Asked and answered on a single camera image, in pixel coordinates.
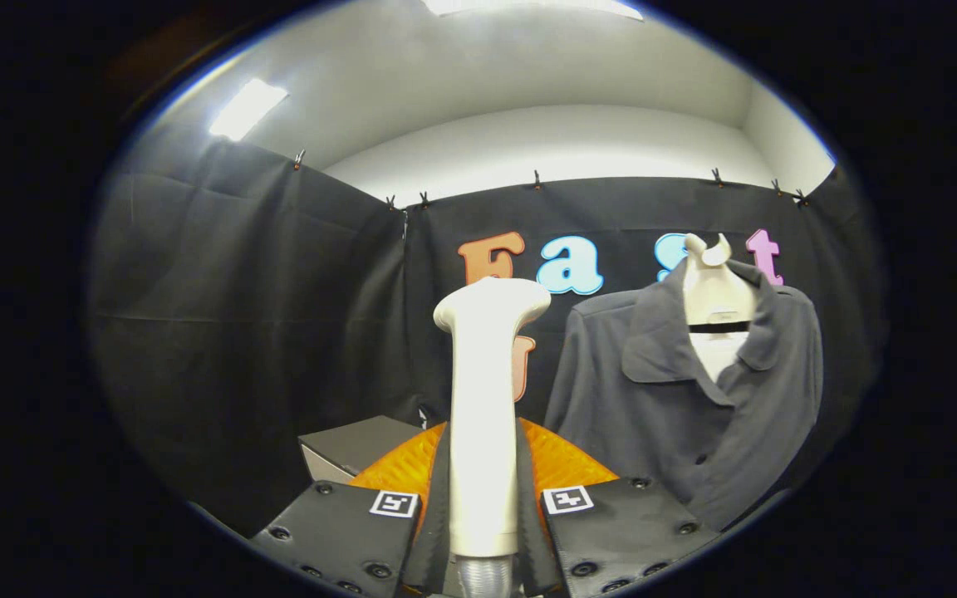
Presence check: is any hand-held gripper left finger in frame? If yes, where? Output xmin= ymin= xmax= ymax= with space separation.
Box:
xmin=250 ymin=419 xmax=454 ymax=597

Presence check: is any pale steamer hose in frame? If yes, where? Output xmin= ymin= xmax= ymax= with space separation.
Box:
xmin=455 ymin=555 xmax=514 ymax=598

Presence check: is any small ceiling light panel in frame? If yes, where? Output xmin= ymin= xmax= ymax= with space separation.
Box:
xmin=209 ymin=78 xmax=290 ymax=142

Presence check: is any black backdrop cloth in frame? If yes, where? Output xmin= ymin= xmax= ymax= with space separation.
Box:
xmin=88 ymin=133 xmax=886 ymax=537

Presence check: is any dark grey button shirt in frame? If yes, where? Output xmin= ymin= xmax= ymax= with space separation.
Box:
xmin=543 ymin=257 xmax=824 ymax=532

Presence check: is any drawer cabinet with dark top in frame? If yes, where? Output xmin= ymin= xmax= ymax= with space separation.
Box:
xmin=298 ymin=415 xmax=425 ymax=484

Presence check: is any white mannequin torso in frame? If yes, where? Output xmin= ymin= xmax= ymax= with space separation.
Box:
xmin=682 ymin=233 xmax=758 ymax=383

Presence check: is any cream garment steamer head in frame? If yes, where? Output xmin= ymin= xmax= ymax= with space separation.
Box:
xmin=433 ymin=277 xmax=552 ymax=559

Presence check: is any large ceiling light panel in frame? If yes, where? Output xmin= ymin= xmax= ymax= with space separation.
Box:
xmin=422 ymin=0 xmax=644 ymax=22

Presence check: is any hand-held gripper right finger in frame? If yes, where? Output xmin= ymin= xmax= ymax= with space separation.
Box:
xmin=516 ymin=418 xmax=724 ymax=597

